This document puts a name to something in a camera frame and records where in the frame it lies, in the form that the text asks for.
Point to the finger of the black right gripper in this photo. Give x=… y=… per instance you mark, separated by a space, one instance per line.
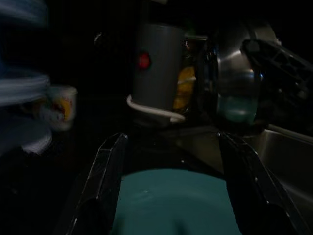
x=281 y=66

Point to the grey water filter canister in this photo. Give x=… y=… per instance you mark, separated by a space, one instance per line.
x=159 y=73

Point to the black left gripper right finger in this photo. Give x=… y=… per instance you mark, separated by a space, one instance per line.
x=254 y=191

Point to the stainless steel sink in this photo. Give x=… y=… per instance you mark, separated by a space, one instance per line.
x=291 y=156

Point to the white cartoon print cup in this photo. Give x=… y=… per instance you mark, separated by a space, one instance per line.
x=61 y=107

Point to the round steel bowl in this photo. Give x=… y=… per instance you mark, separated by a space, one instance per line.
x=234 y=73

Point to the teal plate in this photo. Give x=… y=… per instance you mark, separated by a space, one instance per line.
x=171 y=203

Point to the yellow cooking oil bottle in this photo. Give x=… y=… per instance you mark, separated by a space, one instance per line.
x=184 y=85

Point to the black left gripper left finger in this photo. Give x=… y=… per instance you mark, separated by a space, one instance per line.
x=97 y=186

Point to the white tiered plastic rack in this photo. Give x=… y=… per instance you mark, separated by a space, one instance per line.
x=19 y=85

